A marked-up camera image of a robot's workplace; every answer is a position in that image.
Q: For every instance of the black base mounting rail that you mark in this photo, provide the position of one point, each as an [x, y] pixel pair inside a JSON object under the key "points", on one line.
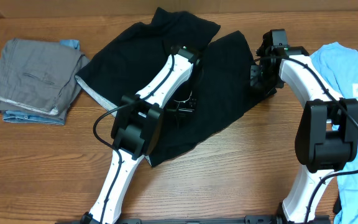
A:
{"points": [[191, 221]]}

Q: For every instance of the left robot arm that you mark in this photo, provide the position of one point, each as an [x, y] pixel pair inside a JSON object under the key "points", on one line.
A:
{"points": [[136, 131]]}

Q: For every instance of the folded blue jeans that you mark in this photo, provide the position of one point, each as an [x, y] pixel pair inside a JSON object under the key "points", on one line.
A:
{"points": [[11, 114]]}

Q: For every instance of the cardboard backdrop panel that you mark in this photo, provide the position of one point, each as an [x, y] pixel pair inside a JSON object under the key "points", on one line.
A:
{"points": [[71, 8]]}

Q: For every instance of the black shorts with mesh lining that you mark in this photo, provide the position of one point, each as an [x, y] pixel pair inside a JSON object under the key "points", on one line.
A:
{"points": [[222, 85]]}

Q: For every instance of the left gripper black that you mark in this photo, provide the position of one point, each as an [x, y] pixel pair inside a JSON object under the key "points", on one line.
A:
{"points": [[183, 110]]}

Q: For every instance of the folded grey trousers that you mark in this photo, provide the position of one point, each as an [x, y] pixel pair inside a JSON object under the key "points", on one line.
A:
{"points": [[40, 76]]}

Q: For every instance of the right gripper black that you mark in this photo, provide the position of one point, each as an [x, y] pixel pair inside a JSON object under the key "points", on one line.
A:
{"points": [[255, 83]]}

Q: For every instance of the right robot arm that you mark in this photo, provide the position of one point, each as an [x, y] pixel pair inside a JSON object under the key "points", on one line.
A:
{"points": [[327, 137]]}

